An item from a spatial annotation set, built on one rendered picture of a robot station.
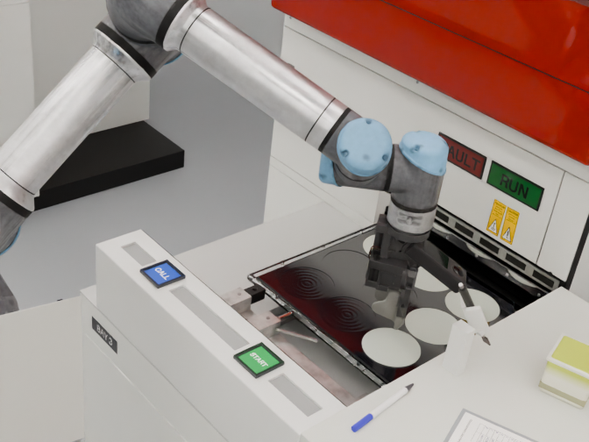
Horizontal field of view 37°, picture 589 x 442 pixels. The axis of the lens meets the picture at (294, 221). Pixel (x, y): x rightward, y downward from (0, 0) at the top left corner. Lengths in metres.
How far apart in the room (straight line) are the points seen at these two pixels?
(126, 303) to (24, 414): 0.30
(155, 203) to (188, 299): 2.08
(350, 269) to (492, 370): 0.39
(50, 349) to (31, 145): 0.32
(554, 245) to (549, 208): 0.07
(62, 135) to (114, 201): 2.15
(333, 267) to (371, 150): 0.52
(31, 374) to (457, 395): 0.62
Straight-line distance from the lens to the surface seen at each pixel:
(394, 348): 1.53
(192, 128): 4.12
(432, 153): 1.35
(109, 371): 1.73
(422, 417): 1.32
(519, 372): 1.45
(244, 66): 1.25
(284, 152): 2.11
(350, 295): 1.62
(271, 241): 1.88
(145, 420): 1.67
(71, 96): 1.41
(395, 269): 1.46
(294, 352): 1.51
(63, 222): 3.43
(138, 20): 1.30
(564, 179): 1.60
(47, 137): 1.41
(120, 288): 1.57
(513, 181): 1.66
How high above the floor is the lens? 1.86
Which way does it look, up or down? 32 degrees down
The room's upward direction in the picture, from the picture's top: 7 degrees clockwise
